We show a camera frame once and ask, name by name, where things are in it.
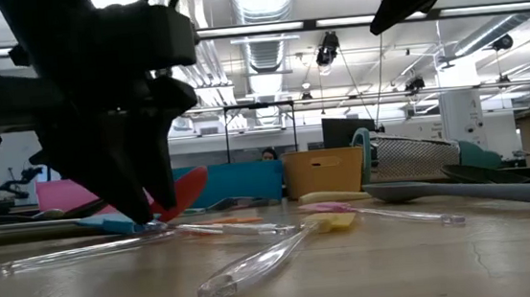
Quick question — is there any dark-handled table knife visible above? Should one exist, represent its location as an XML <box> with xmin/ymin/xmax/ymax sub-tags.
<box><xmin>204</xmin><ymin>193</ymin><xmax>284</xmax><ymax>214</ymax></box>

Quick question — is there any blue mini spatula clear handle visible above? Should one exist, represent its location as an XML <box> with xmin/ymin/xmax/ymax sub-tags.
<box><xmin>77</xmin><ymin>197</ymin><xmax>297</xmax><ymax>253</ymax></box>

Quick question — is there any pink plastic bin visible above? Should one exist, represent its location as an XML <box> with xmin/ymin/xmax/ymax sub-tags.
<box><xmin>35</xmin><ymin>171</ymin><xmax>156</xmax><ymax>221</ymax></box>

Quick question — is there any teal plastic bin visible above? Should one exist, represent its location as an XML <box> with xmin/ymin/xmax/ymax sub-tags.
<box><xmin>173</xmin><ymin>158</ymin><xmax>288</xmax><ymax>213</ymax></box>

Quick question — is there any black monitor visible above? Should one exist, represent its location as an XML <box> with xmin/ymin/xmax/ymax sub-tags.
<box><xmin>320</xmin><ymin>113</ymin><xmax>380</xmax><ymax>150</ymax></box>

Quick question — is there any yellow-handled table knife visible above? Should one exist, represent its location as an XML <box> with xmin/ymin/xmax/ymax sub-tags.
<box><xmin>297</xmin><ymin>187</ymin><xmax>373</xmax><ymax>207</ymax></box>

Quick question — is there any black beam with light strips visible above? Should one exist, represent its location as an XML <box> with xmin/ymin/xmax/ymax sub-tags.
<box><xmin>0</xmin><ymin>0</ymin><xmax>530</xmax><ymax>59</ymax></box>

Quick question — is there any black background rig frame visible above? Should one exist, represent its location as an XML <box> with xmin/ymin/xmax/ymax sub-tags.
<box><xmin>165</xmin><ymin>98</ymin><xmax>301</xmax><ymax>171</ymax></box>

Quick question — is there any black ceiling spotlight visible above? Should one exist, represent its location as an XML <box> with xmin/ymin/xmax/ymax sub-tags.
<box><xmin>490</xmin><ymin>33</ymin><xmax>515</xmax><ymax>53</ymax></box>
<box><xmin>403</xmin><ymin>75</ymin><xmax>427</xmax><ymax>95</ymax></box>

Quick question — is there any grey serving spoon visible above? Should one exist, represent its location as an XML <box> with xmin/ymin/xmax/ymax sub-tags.
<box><xmin>362</xmin><ymin>169</ymin><xmax>530</xmax><ymax>226</ymax></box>

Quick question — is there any orange plastic bin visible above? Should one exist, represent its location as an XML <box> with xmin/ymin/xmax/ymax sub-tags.
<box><xmin>282</xmin><ymin>145</ymin><xmax>369</xmax><ymax>201</ymax></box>

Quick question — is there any orange mini spatula clear handle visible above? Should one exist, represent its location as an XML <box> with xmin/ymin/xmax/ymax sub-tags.
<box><xmin>0</xmin><ymin>215</ymin><xmax>266</xmax><ymax>278</ymax></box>

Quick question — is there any metal box grater teal handle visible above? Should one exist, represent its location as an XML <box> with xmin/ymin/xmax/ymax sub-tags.
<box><xmin>349</xmin><ymin>116</ymin><xmax>505</xmax><ymax>185</ymax></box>

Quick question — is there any black slotted serving spoon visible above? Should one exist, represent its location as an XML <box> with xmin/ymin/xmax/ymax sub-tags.
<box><xmin>441</xmin><ymin>157</ymin><xmax>530</xmax><ymax>192</ymax></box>

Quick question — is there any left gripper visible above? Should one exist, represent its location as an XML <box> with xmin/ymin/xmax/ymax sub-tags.
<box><xmin>0</xmin><ymin>57</ymin><xmax>210</xmax><ymax>238</ymax></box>

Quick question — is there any black overhead camera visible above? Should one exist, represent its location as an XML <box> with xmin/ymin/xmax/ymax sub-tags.
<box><xmin>312</xmin><ymin>30</ymin><xmax>342</xmax><ymax>68</ymax></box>

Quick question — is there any thin hanging cable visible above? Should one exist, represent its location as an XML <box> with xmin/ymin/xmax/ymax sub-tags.
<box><xmin>367</xmin><ymin>32</ymin><xmax>392</xmax><ymax>128</ymax></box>

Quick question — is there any person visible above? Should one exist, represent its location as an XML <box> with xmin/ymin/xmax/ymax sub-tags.
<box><xmin>260</xmin><ymin>147</ymin><xmax>281</xmax><ymax>162</ymax></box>

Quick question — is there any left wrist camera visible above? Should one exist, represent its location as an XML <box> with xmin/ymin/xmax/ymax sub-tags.
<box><xmin>88</xmin><ymin>0</ymin><xmax>203</xmax><ymax>77</ymax></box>

